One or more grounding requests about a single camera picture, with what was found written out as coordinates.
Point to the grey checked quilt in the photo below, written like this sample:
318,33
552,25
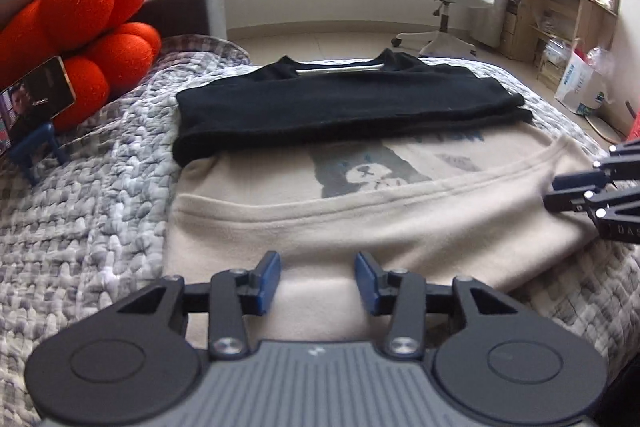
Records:
100,217

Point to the wooden shelf desk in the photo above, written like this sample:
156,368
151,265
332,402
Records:
530,22

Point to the clear plastic bag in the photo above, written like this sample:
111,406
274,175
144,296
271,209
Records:
600,59

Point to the beige black-sleeved cat sweatshirt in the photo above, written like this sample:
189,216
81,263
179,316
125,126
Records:
350,227

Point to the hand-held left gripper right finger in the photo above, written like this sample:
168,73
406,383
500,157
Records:
367,279

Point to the white oval board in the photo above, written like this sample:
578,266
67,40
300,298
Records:
605,129

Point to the white paper bag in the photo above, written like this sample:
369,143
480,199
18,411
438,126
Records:
575,82

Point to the smartphone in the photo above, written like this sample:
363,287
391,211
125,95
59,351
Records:
35,102

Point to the blue phone stand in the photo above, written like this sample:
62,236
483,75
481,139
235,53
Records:
35,144

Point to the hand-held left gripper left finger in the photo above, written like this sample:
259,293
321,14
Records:
267,279

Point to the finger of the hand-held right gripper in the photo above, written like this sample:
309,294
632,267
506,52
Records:
580,179
570,199

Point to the red basket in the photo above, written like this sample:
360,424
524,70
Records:
635,122

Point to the orange plush cushion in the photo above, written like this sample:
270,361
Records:
90,17

